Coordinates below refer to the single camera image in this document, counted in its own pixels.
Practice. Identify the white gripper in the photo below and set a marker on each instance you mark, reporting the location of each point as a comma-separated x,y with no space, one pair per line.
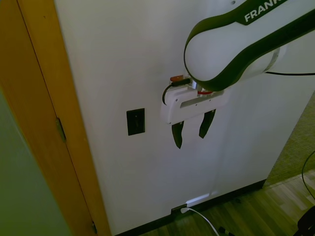
182,105

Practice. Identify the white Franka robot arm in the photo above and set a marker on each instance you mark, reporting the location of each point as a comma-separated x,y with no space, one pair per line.
216,49

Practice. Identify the black baseboard strip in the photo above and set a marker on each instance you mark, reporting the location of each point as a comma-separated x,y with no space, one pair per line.
192,204

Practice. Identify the metal door hinge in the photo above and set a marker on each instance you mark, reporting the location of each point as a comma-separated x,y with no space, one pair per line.
61,129
94,227

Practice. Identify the green door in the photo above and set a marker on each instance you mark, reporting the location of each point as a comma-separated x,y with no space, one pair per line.
27,177

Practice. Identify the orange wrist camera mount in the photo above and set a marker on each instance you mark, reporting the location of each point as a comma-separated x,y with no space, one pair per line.
177,78

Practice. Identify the black wall light switch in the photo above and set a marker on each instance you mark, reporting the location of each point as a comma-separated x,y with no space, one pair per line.
135,121

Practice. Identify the black wall outlet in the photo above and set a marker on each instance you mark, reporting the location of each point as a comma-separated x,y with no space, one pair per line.
178,210

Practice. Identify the wooden door frame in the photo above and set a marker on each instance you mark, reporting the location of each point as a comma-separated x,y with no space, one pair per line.
49,118

